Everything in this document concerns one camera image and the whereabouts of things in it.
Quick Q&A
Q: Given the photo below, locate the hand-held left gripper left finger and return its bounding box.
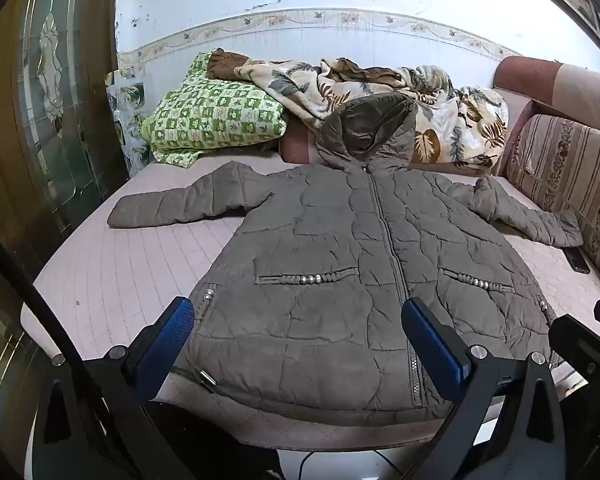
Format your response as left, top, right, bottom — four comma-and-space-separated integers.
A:
32, 296, 197, 480

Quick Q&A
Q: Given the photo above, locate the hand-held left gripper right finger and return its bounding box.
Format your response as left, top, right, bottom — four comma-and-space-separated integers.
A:
401, 296, 568, 480

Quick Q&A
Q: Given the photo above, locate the grey quilted hooded jacket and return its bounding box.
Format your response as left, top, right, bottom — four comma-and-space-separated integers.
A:
106, 92, 586, 426

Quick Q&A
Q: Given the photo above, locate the black phone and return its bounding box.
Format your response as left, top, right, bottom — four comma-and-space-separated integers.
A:
564, 247, 592, 275

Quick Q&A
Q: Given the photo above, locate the striped floral sofa cushion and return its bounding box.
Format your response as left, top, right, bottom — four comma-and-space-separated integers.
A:
505, 112, 600, 286

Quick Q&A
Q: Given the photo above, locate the green checked pillow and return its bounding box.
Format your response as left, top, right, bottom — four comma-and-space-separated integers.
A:
140, 52, 288, 168

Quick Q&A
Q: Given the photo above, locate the reddish brown bolster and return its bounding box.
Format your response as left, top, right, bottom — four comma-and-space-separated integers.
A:
279, 122, 326, 163

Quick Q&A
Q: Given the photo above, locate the wooden door with stained glass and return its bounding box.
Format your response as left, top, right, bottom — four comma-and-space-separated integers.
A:
0, 0, 136, 411

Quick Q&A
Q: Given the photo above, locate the leaf print blanket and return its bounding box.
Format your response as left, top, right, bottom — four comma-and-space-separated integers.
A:
207, 49, 510, 170

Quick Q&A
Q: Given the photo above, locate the black cable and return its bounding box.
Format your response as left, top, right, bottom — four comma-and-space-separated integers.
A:
0, 224, 148, 480

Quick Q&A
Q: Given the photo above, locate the dark framed wall picture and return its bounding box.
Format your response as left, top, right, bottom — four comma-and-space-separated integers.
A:
495, 0, 600, 53

